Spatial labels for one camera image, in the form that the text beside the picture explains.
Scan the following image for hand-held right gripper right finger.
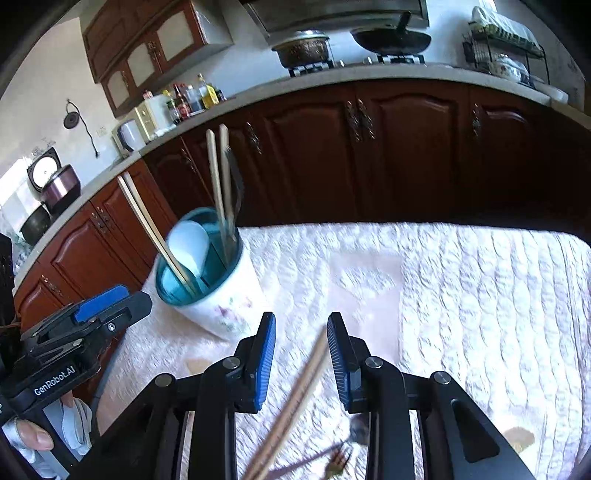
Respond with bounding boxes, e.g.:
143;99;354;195
327;313;536;480

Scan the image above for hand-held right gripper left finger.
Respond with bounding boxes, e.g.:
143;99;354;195
99;312;278;480

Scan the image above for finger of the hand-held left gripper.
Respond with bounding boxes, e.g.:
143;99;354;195
73;285;153;334
21;305;110;370

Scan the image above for wooden chopstick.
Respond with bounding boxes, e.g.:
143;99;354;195
205;129;227;241
122;172;201;294
219;124;237;238
117;175;197;296
241;325;329;480
252;330;332;480

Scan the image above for metal spoon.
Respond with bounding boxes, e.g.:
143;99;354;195
270;415;370;478

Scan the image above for white teal-rimmed utensil holder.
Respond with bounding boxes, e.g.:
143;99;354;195
154;208;273;342

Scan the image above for golden metal fork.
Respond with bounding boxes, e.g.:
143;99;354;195
323;440;354;479

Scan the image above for white ceramic spoon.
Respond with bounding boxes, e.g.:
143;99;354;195
167;220;209;280

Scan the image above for black handled utensil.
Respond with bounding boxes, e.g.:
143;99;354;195
223;145;245;232

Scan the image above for person's left hand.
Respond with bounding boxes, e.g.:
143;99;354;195
2;397;93;478

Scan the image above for black inner pot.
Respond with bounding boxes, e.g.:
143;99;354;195
18;205;52;246

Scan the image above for rice cooker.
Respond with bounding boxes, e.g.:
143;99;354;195
28;148;82;215

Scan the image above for white quilted tablecloth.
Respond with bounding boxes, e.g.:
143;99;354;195
99;222;591;480

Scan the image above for cream box appliance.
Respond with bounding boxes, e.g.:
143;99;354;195
135;96;171;141

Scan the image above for brown wooden lower cabinets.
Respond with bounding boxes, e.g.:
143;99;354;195
14;78;591;324

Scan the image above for brown wooden cabinets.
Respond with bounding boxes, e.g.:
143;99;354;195
14;78;591;324
82;0;232;119

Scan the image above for row of condiment bottles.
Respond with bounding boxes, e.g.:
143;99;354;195
165;74;228;126

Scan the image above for brown wooden upper cabinets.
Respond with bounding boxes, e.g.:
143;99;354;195
82;0;232;119

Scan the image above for grey kitchen countertop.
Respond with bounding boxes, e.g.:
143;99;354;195
11;62;573;287

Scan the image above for gas stove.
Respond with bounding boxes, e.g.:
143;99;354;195
288;53;426;77

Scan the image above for metal cooking pot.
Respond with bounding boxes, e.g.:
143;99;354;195
271;30;331;68

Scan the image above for black wok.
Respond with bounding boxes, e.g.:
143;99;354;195
350;13;433;54

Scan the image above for patterned bowl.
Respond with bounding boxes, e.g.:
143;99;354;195
491;53;525;80

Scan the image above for range hood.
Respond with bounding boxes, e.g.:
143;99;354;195
242;0;430;36

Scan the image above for striped dish cloth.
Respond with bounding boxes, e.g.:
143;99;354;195
471;6;539;49

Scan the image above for round black wall hanging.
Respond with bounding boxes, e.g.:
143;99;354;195
62;99;100;158

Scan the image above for black wire dish rack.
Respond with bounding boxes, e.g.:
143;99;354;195
462;7;551;88

